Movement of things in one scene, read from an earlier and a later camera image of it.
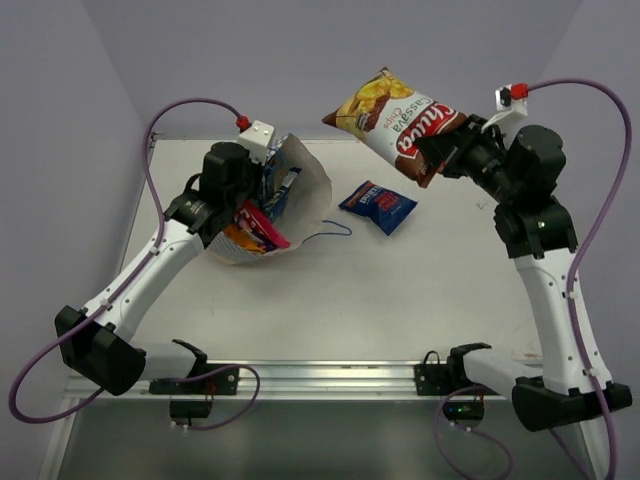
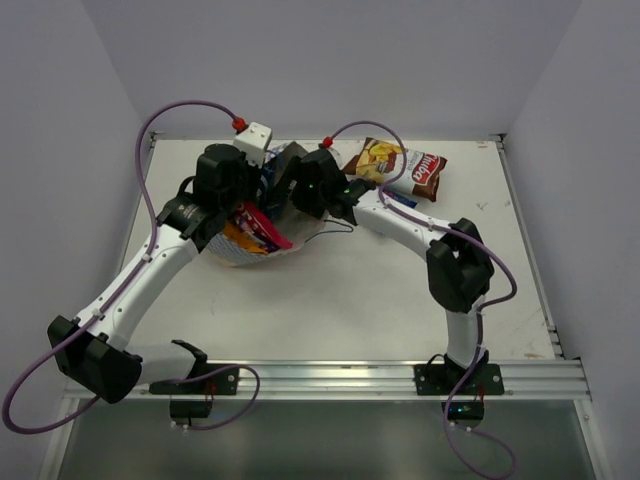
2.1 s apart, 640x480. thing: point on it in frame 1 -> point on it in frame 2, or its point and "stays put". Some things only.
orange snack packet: [244, 238] stays put
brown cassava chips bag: [389, 117] -> [379, 160]
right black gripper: [447, 152] -> [295, 172]
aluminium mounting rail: [301, 380] stays put
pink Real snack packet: [253, 221] stays put
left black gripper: [251, 181] stays put
